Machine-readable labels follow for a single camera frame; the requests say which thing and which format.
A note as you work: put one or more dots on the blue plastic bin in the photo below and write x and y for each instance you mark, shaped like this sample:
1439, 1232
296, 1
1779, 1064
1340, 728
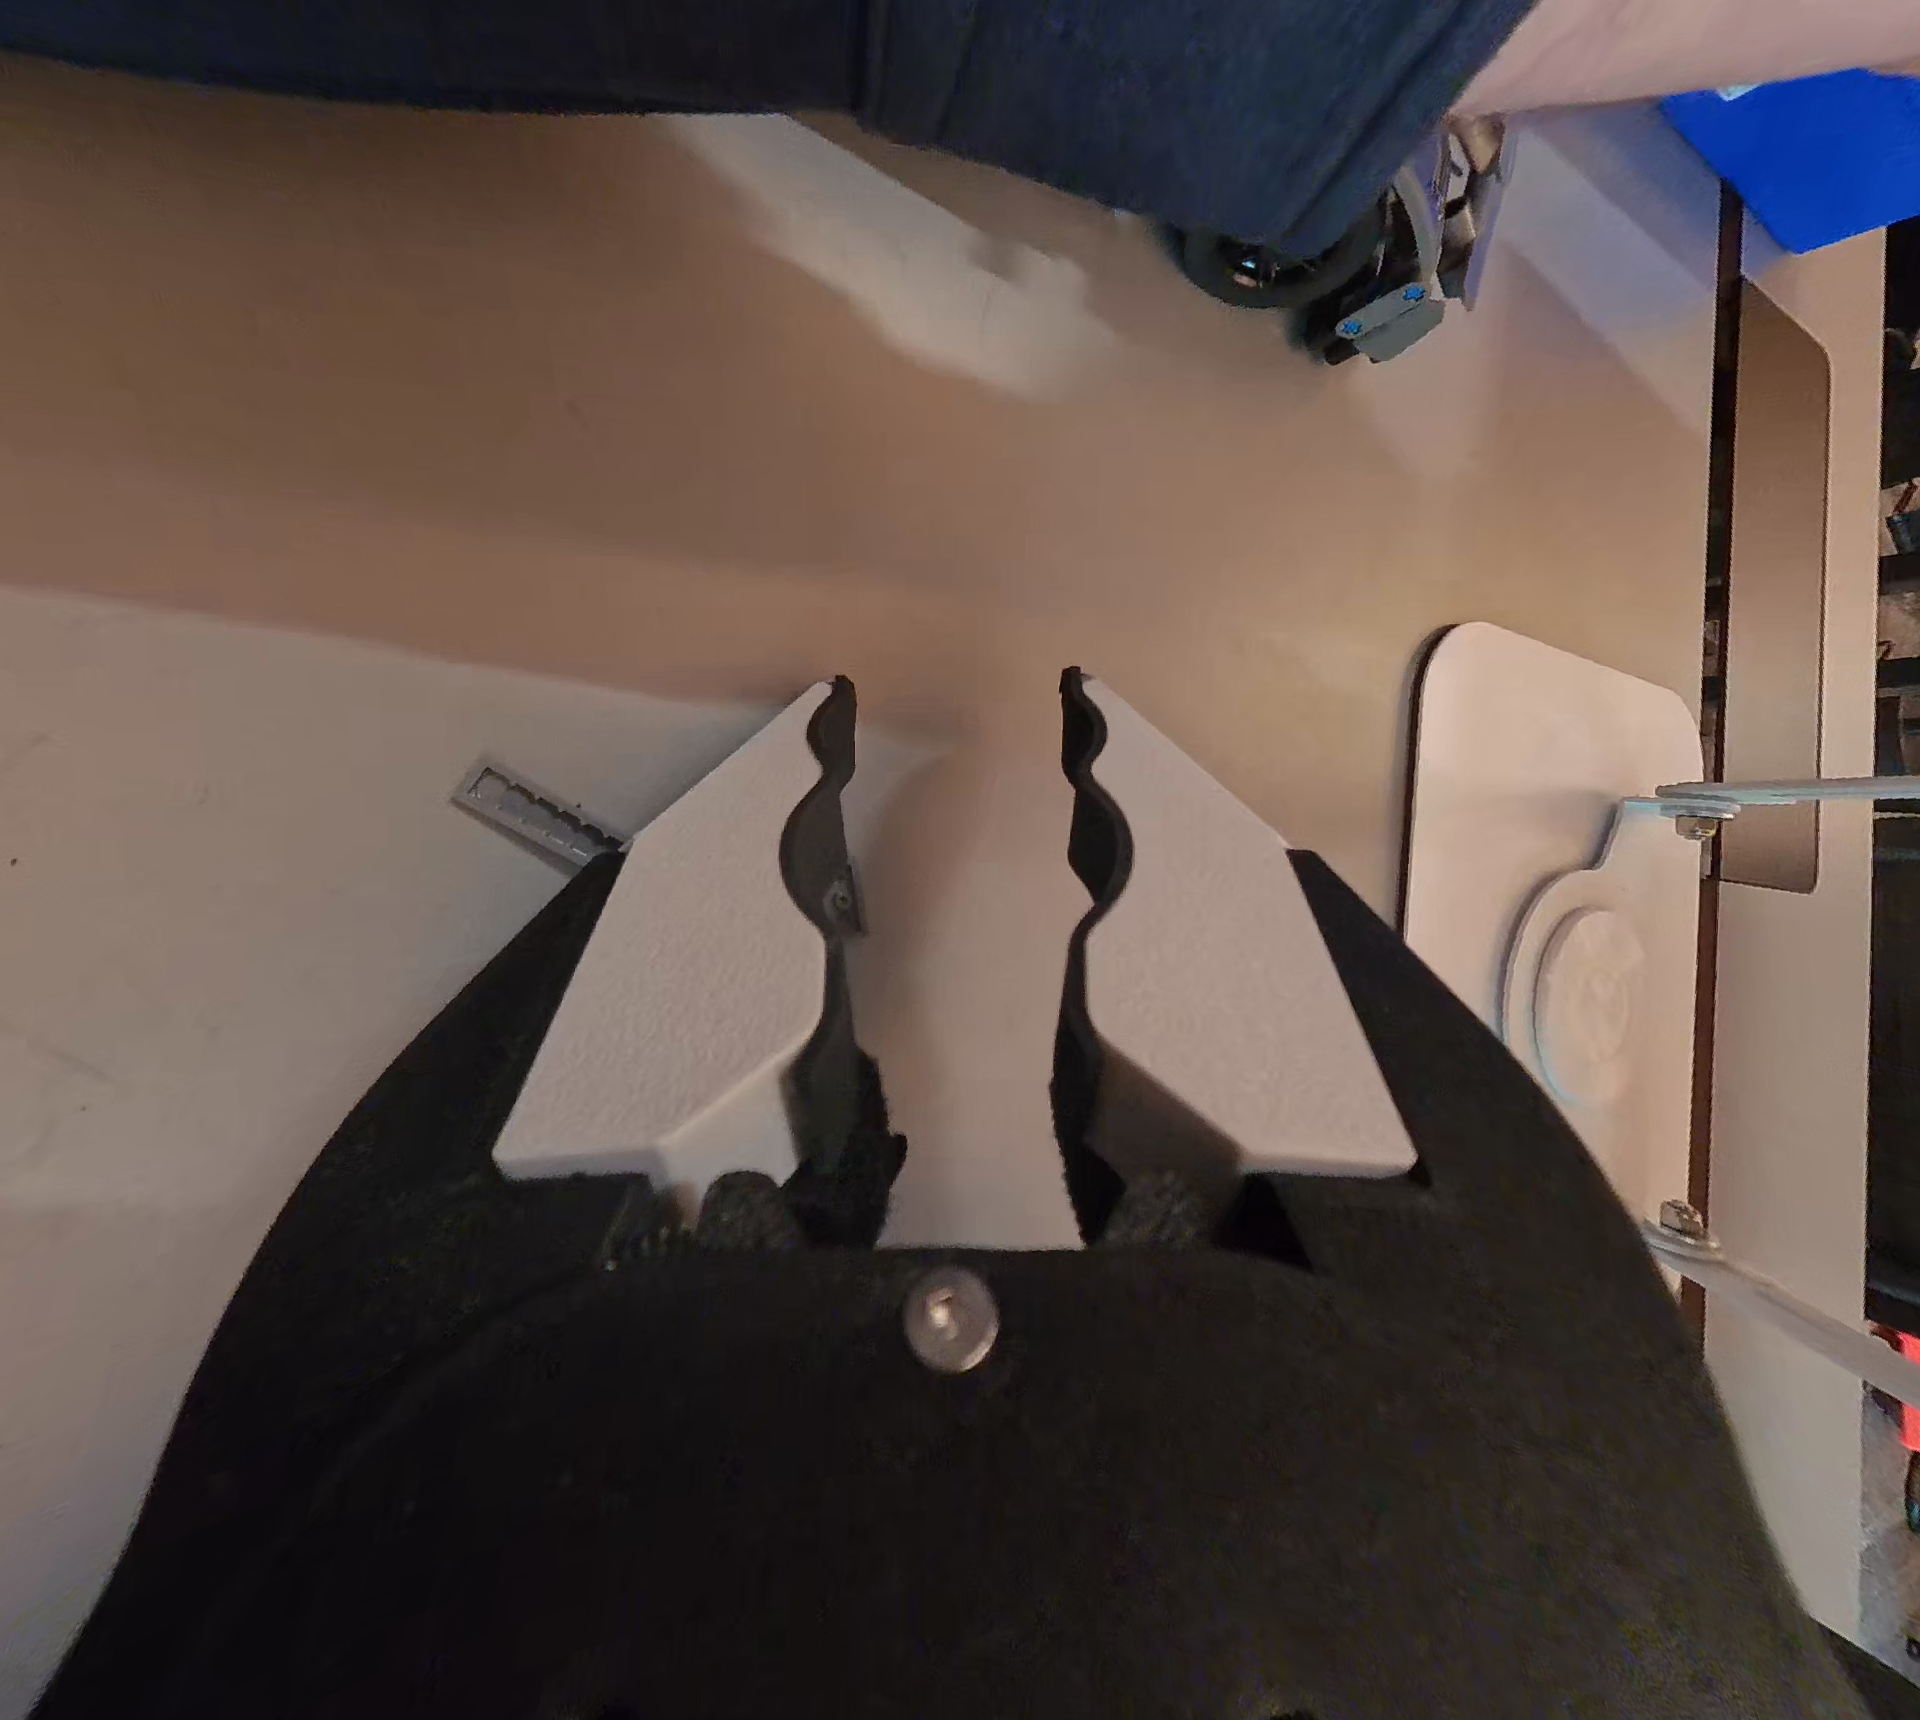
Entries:
1814, 160

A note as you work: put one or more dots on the thin grey toy panel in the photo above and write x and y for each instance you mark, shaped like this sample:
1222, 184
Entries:
531, 814

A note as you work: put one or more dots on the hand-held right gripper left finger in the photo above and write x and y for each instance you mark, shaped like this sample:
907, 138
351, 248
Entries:
677, 1000

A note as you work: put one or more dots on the scattered small brick parts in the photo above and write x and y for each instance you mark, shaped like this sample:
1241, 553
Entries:
852, 901

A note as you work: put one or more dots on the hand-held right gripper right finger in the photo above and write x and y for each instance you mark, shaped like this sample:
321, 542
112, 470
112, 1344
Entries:
1245, 1000

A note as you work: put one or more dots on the grey toy car model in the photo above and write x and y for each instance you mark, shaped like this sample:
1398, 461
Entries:
1396, 310

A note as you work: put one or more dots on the white book stand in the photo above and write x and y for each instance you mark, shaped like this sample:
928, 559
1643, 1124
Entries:
1529, 776

